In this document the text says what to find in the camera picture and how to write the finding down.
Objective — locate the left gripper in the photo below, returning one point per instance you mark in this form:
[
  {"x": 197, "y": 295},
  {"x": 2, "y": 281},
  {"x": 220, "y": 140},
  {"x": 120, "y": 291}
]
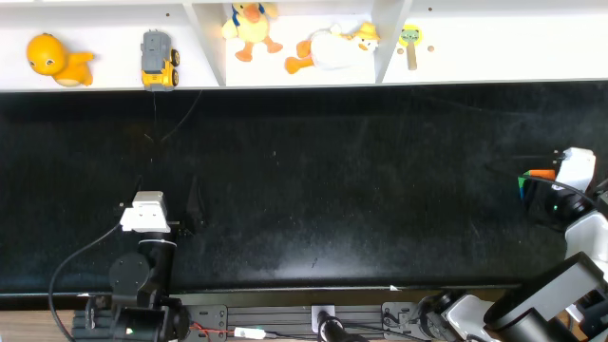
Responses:
[{"x": 179, "y": 229}]

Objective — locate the yellow cat face rattle drum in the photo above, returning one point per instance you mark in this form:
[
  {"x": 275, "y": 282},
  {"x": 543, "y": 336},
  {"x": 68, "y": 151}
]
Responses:
[{"x": 410, "y": 38}]

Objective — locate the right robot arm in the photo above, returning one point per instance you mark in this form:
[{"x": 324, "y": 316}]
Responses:
[{"x": 560, "y": 294}]

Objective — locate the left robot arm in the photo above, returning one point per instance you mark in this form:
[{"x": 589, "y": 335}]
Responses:
[{"x": 142, "y": 271}]

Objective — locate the grey and yellow toy truck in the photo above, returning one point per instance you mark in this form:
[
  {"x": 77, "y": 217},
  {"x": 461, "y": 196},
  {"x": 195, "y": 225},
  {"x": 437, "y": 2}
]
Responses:
[{"x": 157, "y": 59}]

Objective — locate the yellow plush duck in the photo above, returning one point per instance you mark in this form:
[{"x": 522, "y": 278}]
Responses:
[{"x": 252, "y": 28}]

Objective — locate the yellow rubber duck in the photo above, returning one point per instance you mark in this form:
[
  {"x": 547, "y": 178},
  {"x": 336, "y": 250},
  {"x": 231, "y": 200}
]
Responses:
[{"x": 50, "y": 58}]

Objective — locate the white plush duck with hat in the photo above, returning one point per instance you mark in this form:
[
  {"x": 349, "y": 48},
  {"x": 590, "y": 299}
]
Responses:
[{"x": 335, "y": 50}]

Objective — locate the white shelf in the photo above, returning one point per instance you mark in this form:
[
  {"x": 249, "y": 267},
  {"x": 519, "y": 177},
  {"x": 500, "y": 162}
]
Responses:
[{"x": 499, "y": 57}]

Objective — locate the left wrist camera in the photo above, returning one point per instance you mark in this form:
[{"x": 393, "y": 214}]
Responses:
[{"x": 146, "y": 214}]

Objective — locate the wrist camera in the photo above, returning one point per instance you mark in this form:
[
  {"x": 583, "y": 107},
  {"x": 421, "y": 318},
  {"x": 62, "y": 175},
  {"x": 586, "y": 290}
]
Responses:
[
  {"x": 577, "y": 168},
  {"x": 146, "y": 214}
]

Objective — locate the mounting rail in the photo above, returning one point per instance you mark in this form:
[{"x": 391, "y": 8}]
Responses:
[{"x": 285, "y": 318}]

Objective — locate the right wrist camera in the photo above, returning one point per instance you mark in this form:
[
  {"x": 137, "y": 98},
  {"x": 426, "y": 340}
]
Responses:
[{"x": 577, "y": 168}]

